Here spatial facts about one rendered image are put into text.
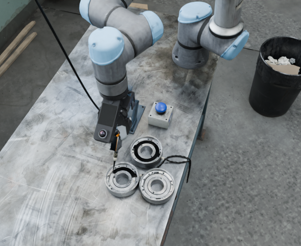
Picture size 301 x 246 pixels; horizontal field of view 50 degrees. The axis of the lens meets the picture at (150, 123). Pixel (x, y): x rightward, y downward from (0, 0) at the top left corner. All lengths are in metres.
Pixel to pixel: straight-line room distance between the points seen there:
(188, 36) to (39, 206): 0.77
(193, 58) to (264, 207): 0.99
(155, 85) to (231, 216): 0.93
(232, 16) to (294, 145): 1.28
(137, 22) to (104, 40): 0.11
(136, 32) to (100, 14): 0.12
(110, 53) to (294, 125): 1.77
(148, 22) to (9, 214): 0.68
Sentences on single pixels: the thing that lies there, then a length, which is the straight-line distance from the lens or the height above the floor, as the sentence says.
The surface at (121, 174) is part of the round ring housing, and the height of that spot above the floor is 0.82.
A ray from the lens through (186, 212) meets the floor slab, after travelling 1.85.
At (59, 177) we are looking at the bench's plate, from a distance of 1.08.
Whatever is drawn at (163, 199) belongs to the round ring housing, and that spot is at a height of 0.84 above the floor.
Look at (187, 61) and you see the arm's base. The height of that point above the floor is 0.84.
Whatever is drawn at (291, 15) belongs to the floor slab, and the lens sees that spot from 3.18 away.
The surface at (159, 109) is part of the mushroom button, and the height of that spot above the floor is 0.87.
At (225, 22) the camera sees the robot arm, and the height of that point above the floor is 1.07.
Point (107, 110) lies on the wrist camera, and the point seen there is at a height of 1.10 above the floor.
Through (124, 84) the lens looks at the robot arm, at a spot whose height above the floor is 1.16.
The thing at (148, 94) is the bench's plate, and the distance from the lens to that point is 1.23.
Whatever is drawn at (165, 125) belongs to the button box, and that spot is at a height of 0.82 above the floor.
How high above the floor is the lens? 1.72
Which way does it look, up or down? 54 degrees down
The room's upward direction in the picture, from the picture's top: 1 degrees counter-clockwise
